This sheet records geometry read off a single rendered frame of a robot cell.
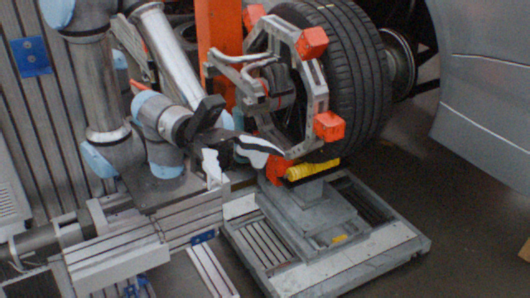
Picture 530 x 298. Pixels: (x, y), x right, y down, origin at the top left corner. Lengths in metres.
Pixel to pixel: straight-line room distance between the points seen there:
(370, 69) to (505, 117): 0.45
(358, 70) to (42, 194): 1.09
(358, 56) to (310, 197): 0.82
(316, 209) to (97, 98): 1.32
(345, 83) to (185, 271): 1.00
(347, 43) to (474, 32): 0.40
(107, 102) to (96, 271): 0.46
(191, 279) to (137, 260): 0.61
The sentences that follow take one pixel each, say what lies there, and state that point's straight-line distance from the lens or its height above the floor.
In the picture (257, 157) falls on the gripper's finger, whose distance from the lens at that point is 0.87.
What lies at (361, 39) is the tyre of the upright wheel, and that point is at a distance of 1.71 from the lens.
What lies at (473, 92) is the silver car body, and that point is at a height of 0.99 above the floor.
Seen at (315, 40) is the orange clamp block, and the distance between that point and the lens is 1.57.
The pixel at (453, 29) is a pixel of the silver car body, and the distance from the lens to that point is 1.69.
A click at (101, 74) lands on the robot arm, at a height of 1.23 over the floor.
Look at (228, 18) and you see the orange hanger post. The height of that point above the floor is 1.03.
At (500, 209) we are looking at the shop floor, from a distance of 2.86.
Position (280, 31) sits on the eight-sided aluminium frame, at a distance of 1.71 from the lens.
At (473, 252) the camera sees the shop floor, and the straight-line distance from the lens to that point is 2.54.
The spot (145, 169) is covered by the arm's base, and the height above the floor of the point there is 0.89.
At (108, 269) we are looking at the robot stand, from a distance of 1.37.
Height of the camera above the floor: 1.71
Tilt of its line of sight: 35 degrees down
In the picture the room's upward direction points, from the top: straight up
